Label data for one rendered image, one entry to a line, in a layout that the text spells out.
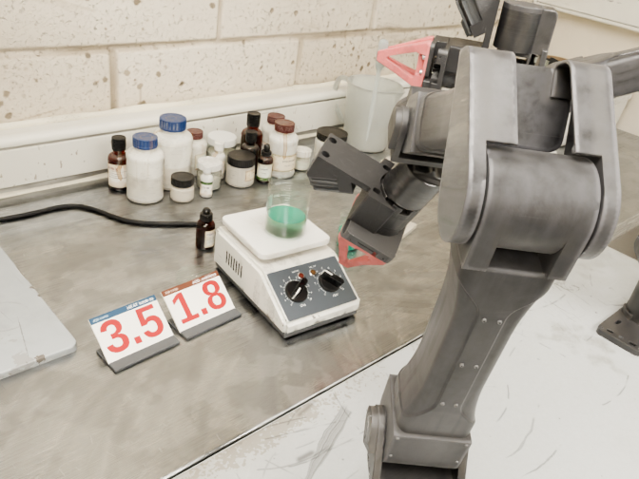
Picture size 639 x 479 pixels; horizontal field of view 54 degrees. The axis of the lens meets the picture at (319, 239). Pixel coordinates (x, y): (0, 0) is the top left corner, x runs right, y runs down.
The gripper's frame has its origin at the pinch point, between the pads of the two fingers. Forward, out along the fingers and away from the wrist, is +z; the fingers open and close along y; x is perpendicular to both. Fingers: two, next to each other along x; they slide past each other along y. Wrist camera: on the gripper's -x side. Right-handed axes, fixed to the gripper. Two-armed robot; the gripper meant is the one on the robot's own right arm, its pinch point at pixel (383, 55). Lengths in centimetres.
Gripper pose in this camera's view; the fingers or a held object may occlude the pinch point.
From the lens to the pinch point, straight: 94.3
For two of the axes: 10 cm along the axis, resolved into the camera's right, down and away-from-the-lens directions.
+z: -9.6, -2.3, 1.7
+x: -1.2, 8.6, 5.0
